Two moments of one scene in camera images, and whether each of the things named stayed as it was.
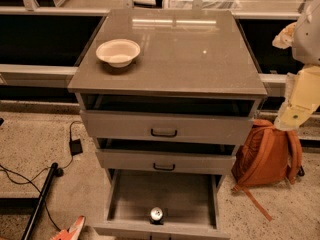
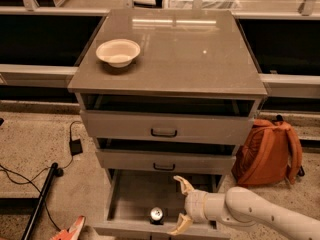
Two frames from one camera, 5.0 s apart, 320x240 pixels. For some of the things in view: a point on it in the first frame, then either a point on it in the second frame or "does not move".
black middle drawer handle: [164, 169] does not move
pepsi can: [156, 216] does not move
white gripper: [307, 40] -> [194, 202]
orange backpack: [268, 156] does not move
